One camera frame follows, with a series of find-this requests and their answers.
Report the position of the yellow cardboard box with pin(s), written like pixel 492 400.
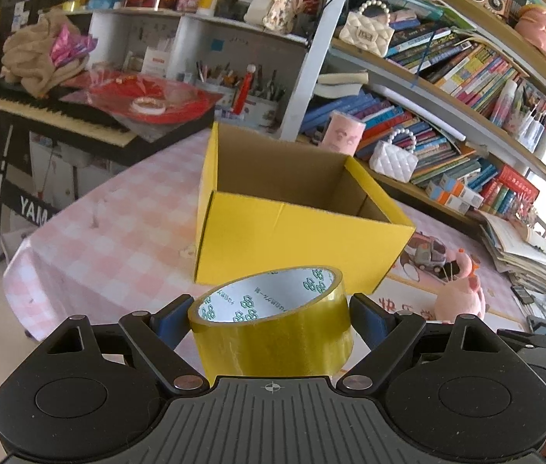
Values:
pixel 278 237

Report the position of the floral pig doll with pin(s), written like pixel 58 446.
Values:
pixel 282 2

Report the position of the red thick book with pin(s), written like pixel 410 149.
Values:
pixel 517 183

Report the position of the piano keyboard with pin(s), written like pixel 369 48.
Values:
pixel 60 116

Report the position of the orange white carton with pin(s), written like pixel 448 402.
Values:
pixel 442 198
pixel 466 193

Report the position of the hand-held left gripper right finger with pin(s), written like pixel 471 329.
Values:
pixel 366 318

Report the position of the pink foil wrapper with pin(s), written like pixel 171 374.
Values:
pixel 72 46

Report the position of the pink plush toy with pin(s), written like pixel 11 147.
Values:
pixel 459 297

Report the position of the beige cloth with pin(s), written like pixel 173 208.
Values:
pixel 26 58

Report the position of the dark smartphone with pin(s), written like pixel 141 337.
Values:
pixel 542 325

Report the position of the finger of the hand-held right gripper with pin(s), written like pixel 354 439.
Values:
pixel 534 342

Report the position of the row of colourful books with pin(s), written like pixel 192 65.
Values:
pixel 437 154
pixel 471 67

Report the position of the red tassel ornament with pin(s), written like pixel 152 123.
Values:
pixel 241 92

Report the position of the blue ribbon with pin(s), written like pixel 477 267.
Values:
pixel 423 60

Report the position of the marker and pen containers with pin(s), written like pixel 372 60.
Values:
pixel 534 125

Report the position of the pen holder with pens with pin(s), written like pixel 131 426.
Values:
pixel 268 99

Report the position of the black keyboard stand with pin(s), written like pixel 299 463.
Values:
pixel 4 188

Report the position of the white quilted handbag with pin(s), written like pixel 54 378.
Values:
pixel 391 162

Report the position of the long white bar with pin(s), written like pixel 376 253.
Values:
pixel 427 111

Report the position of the cream quilted handbag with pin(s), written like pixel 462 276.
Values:
pixel 365 34

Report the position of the small black phone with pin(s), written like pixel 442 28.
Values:
pixel 523 295

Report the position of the large pink plush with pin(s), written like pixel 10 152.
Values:
pixel 539 31

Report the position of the white tape roll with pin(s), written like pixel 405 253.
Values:
pixel 149 105

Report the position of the yellow tape roll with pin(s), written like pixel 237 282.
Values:
pixel 273 343

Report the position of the pink cylinder container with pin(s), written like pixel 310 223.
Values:
pixel 343 133

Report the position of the red foil packaging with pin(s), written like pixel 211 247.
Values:
pixel 181 96

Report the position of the white wooden bookshelf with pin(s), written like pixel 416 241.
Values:
pixel 316 58

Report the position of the stack of papers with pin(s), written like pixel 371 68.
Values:
pixel 519 251

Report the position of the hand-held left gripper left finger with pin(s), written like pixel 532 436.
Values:
pixel 173 323

